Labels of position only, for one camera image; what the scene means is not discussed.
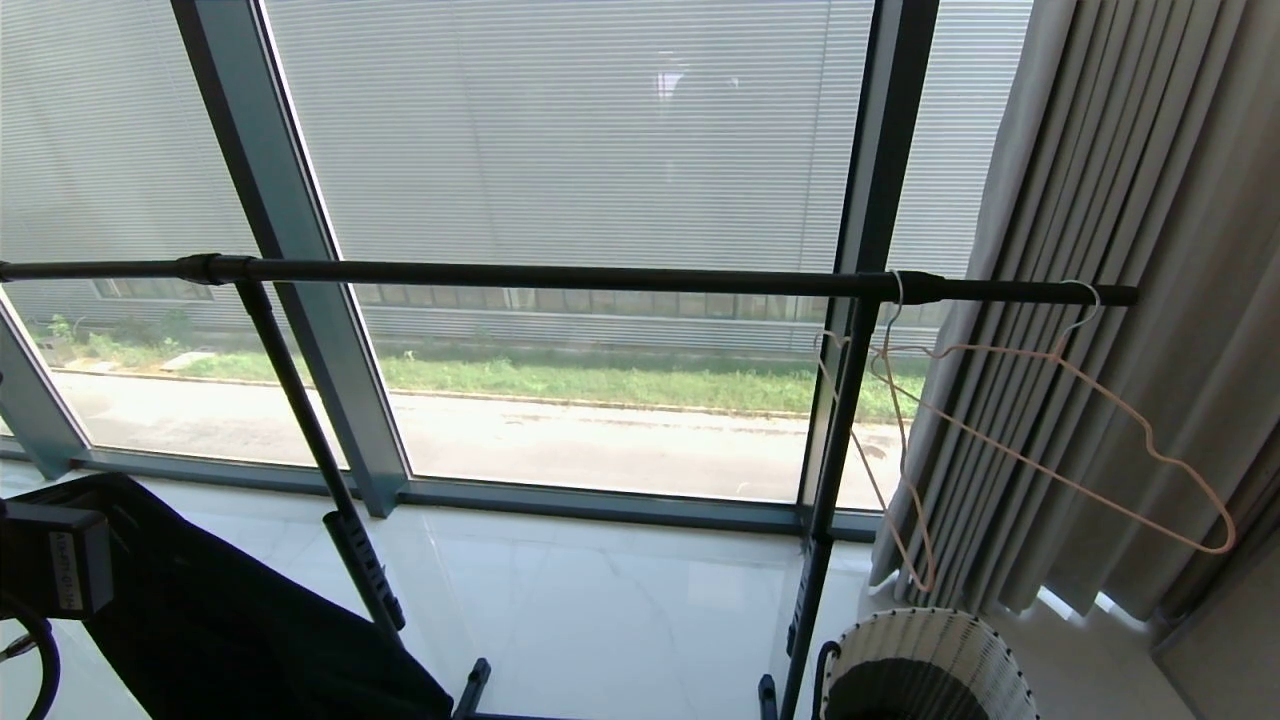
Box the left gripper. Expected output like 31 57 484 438
0 500 116 616

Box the black garment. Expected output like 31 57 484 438
5 472 456 720

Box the pink clothes hanger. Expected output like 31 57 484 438
870 280 1238 556
812 272 936 593

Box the black clothes rack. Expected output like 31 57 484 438
0 253 1139 720

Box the white laundry basket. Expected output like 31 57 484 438
812 608 1041 720

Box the beige curtain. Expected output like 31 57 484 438
868 0 1280 626

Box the black cable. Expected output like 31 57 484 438
0 595 61 720

